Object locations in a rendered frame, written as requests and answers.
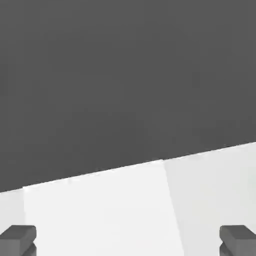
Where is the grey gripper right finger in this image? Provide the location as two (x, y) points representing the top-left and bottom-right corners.
(219, 224), (256, 256)

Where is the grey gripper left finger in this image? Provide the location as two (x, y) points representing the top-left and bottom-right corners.
(0, 224), (37, 256)

